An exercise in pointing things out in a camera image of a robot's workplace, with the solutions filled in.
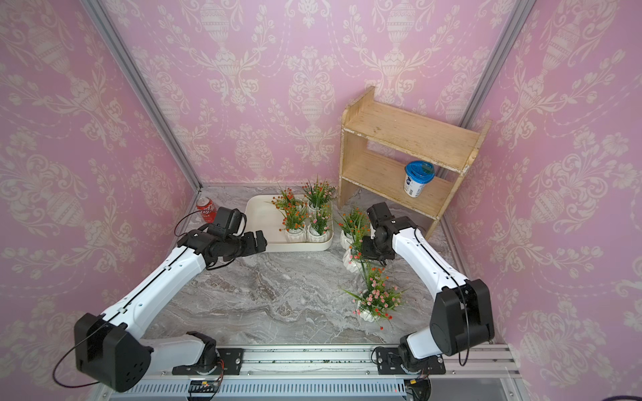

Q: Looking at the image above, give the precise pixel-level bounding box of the pink flower pot mid-right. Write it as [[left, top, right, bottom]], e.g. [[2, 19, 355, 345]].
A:
[[341, 228, 366, 273]]

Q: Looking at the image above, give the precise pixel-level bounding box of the orange flower pot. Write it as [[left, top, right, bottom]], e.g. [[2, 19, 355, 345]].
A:
[[338, 207, 371, 252], [281, 205, 308, 243]]

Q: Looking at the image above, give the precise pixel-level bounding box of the large pink flower pot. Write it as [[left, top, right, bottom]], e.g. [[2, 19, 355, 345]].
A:
[[344, 262, 406, 322]]

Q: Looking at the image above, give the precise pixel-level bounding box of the red flower pot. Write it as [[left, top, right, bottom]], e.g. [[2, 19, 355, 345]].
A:
[[271, 187, 304, 211]]

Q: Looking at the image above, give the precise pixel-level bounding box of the orange flower pot front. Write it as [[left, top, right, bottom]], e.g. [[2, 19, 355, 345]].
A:
[[281, 205, 308, 243]]

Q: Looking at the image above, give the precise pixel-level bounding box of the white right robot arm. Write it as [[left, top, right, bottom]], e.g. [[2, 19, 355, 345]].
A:
[[362, 202, 495, 372]]

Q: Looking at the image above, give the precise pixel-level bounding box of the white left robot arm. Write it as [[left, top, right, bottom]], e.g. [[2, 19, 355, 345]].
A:
[[73, 208, 268, 393]]

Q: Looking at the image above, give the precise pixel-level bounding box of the white plastic storage box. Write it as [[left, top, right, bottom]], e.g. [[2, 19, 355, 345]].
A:
[[245, 195, 334, 252]]

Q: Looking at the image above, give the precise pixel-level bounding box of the red cola can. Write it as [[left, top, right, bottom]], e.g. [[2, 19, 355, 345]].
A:
[[196, 196, 217, 223]]

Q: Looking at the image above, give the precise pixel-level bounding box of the blue lidded white cup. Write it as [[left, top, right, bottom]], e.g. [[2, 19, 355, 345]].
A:
[[404, 160, 435, 198]]

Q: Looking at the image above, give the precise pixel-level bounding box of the wooden two-tier shelf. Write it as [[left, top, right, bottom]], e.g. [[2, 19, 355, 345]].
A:
[[338, 86, 492, 238]]

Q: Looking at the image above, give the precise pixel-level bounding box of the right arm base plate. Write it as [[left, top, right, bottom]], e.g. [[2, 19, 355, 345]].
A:
[[370, 347, 446, 376]]

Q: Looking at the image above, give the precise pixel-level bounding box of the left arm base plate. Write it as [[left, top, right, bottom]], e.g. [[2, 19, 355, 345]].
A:
[[172, 348, 244, 376]]

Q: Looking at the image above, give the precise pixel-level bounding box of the aluminium mounting rail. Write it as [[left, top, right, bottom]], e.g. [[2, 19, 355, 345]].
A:
[[90, 344, 529, 400]]

